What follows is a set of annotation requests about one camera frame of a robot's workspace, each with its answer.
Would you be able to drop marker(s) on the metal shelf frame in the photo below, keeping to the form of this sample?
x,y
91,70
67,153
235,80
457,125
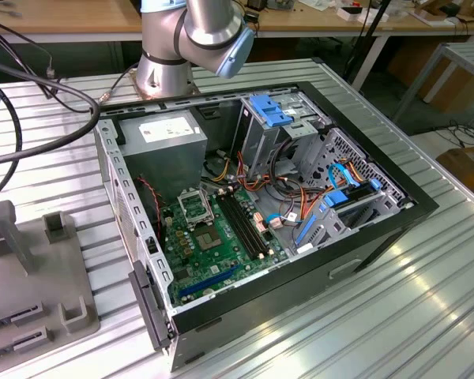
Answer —
x,y
470,59

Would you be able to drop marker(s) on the hard disk in blue carrier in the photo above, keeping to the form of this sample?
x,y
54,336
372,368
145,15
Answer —
x,y
335,199

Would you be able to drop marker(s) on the black RAM slot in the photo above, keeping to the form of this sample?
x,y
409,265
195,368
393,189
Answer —
x,y
252,223
237,226
247,224
242,225

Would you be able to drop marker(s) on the metal disk bay cage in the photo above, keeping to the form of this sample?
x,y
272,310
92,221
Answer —
x,y
260,150

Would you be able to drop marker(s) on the cream power connector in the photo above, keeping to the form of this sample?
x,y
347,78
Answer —
x,y
260,223

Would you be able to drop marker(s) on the brown cardboard box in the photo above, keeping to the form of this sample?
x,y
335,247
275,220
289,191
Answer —
x,y
470,169

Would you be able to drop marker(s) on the green motherboard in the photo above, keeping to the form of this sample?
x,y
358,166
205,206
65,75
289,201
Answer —
x,y
221,260

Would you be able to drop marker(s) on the blue plastic bay latch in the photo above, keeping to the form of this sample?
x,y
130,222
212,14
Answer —
x,y
266,110

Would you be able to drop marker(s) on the grey parts rack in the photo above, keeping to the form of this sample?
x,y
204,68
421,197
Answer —
x,y
43,276

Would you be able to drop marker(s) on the perforated metal disk cage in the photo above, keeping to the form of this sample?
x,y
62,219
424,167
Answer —
x,y
339,146

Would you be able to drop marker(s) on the wooden desk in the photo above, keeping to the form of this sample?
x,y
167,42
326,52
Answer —
x,y
83,17

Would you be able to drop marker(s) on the black stand pole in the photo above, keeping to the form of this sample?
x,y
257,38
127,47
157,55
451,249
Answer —
x,y
373,27

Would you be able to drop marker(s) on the blue expansion slot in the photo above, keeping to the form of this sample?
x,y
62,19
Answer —
x,y
209,282

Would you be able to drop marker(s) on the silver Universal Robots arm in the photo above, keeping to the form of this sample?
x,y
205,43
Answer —
x,y
162,75

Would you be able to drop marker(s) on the black case fan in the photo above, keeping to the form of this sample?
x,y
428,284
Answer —
x,y
154,213

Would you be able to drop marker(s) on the grey power supply unit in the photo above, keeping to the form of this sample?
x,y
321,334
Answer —
x,y
162,166

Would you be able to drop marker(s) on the CPU socket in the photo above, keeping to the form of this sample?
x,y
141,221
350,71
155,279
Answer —
x,y
207,239

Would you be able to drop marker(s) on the open black PC case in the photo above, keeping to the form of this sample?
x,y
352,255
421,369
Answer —
x,y
300,300

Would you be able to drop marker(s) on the blue plastic bay rail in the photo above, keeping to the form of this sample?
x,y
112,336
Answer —
x,y
306,229

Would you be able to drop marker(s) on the brown cardboard boxes stack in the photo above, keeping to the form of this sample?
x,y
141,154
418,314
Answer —
x,y
414,59

